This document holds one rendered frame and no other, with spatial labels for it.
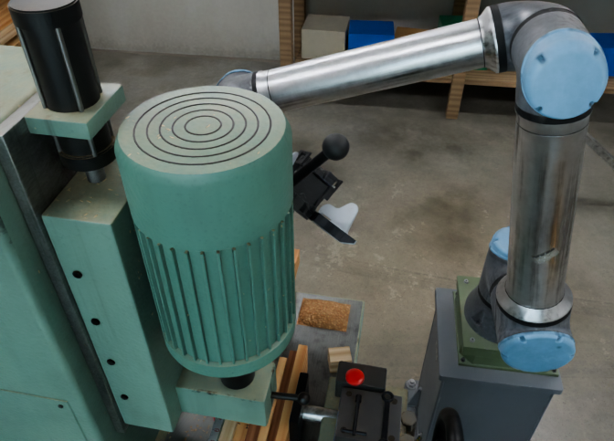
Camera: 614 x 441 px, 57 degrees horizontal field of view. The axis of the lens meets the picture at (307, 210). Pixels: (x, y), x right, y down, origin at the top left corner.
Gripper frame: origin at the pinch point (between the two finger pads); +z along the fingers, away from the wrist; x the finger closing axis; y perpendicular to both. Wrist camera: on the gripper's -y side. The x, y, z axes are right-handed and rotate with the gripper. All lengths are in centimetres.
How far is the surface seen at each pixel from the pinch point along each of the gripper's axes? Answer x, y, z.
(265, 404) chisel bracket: 13.5, -25.5, -1.6
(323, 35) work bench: 31, 100, -264
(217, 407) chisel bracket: 9.9, -31.0, -5.8
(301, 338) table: 24.8, -18.5, -27.4
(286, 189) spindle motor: -10.5, -0.8, 17.0
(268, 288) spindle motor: -3.5, -10.3, 12.9
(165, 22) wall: -45, 53, -355
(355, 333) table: 32.2, -11.2, -25.2
